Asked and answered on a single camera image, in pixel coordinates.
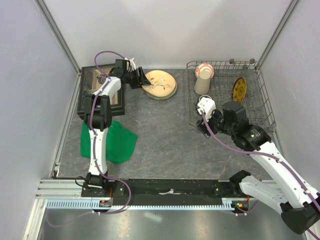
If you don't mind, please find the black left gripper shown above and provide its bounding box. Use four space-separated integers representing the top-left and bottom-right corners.
124 67 151 90

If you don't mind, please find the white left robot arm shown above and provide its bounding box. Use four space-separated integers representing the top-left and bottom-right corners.
81 58 151 197

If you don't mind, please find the beige tall cup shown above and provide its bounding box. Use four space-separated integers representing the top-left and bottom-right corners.
194 76 211 95

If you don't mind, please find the grey wire dish rack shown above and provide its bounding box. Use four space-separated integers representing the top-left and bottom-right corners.
186 58 276 134

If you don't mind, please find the white slotted cable duct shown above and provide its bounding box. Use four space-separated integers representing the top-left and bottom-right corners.
46 199 236 211

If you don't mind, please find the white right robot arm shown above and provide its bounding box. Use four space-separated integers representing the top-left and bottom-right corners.
196 97 320 235

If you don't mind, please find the cream bird plate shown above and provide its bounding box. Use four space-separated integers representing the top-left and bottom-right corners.
143 70 177 91

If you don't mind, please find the yellow ceramic plate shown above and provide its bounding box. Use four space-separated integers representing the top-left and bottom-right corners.
231 77 247 103

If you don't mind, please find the dark green mug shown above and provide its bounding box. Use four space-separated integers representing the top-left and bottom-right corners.
196 94 216 115

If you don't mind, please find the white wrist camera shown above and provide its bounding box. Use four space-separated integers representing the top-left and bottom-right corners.
124 57 137 72
196 97 216 120

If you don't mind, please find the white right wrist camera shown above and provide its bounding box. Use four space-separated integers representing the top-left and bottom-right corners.
196 97 216 120

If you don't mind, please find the green cloth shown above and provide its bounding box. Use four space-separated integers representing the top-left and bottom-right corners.
80 120 138 164

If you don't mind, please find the mint green flower plate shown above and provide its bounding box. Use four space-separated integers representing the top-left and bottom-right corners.
145 83 177 100

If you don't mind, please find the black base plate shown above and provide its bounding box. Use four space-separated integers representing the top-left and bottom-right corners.
81 177 260 206

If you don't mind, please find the white red patterned bowl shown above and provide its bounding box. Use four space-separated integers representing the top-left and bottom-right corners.
195 62 215 79

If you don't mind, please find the black framed wooden box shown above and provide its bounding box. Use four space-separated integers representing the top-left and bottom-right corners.
76 66 125 120

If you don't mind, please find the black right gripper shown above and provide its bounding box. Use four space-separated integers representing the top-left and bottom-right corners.
195 107 236 139

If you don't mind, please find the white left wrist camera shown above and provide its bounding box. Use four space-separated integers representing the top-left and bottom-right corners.
124 57 137 72

